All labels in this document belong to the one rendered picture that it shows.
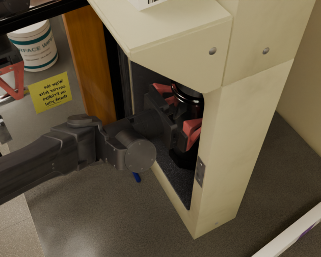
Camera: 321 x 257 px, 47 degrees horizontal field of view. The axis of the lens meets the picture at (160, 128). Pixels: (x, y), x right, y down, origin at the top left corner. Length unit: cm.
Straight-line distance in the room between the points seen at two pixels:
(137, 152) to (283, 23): 29
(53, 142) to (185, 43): 30
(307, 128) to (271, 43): 64
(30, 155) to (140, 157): 17
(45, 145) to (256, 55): 33
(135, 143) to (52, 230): 37
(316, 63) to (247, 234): 43
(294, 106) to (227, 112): 59
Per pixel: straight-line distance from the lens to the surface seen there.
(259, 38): 43
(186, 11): 38
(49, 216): 90
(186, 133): 67
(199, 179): 63
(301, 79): 102
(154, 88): 72
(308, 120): 105
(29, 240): 195
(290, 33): 46
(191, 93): 66
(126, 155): 58
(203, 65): 40
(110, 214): 87
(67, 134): 61
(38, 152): 57
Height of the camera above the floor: 172
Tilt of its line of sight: 52 degrees down
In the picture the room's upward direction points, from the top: straight up
